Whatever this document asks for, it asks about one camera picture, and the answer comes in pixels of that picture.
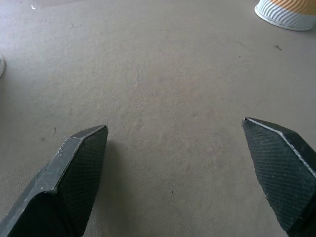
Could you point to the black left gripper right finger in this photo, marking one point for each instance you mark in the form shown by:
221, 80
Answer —
279, 168

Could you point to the white object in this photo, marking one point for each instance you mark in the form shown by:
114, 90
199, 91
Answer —
1, 65

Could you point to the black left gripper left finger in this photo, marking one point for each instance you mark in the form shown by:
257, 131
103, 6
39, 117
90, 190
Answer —
71, 177

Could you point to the orange and white paper cup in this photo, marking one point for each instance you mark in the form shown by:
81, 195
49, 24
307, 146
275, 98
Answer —
286, 14

